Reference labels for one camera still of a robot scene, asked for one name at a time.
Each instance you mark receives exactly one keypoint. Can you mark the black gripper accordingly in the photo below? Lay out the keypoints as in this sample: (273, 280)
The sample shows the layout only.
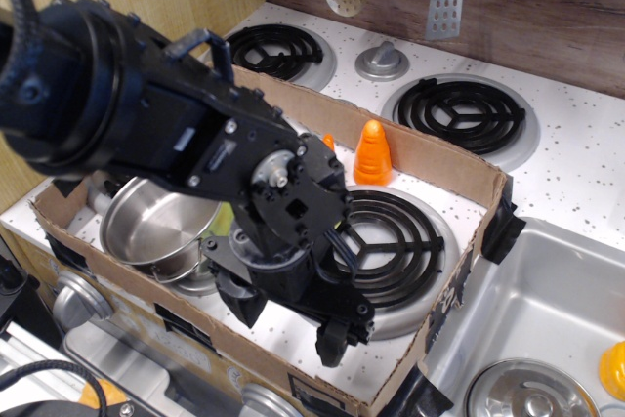
(278, 244)

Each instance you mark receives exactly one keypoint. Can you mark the orange toy carrot green top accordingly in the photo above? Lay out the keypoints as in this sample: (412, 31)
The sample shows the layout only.
(329, 141)

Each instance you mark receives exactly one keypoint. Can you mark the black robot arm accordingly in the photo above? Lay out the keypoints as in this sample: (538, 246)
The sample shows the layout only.
(86, 88)

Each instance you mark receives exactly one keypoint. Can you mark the light green plastic plate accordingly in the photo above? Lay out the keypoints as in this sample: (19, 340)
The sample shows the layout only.
(222, 221)

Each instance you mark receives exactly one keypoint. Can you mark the orange cone toy carrot piece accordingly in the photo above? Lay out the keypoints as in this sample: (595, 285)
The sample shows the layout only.
(372, 159)

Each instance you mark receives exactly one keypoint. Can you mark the silver front middle knob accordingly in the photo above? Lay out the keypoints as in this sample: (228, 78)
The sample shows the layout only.
(258, 401)

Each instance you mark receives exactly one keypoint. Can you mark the front right black coil burner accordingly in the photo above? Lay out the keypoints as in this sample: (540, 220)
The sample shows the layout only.
(405, 251)

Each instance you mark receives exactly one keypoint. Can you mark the black coil burner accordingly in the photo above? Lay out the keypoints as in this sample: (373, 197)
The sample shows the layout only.
(480, 115)
(286, 52)
(405, 251)

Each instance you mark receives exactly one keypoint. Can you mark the stainless steel pot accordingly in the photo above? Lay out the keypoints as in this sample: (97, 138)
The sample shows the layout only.
(156, 231)

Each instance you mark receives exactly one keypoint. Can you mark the brown cardboard fence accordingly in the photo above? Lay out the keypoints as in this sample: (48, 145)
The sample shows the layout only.
(279, 350)

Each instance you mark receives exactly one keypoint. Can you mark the orange toy at bottom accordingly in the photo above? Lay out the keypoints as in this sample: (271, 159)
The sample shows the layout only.
(112, 394)

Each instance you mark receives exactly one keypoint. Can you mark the silver front left knob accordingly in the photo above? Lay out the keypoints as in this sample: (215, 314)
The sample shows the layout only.
(78, 302)

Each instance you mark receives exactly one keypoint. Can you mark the silver pot lid in sink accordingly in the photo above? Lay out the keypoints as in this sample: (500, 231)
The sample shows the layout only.
(526, 387)

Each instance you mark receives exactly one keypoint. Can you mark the back left black coil burner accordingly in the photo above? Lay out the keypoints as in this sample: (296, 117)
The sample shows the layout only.
(286, 52)

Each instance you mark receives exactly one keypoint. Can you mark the silver metal sink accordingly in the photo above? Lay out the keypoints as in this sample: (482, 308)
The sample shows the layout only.
(557, 297)

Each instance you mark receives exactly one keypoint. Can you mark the silver stove knob top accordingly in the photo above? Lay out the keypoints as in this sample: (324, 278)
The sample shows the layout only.
(382, 63)

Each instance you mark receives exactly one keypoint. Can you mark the back right black coil burner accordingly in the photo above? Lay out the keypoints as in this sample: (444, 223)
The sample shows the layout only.
(480, 115)

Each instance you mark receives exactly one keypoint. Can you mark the yellow toy in sink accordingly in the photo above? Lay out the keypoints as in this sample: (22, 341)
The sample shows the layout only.
(612, 369)

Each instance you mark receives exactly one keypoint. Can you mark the hanging slotted metal spatula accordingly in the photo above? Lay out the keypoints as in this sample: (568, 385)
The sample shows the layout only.
(444, 20)

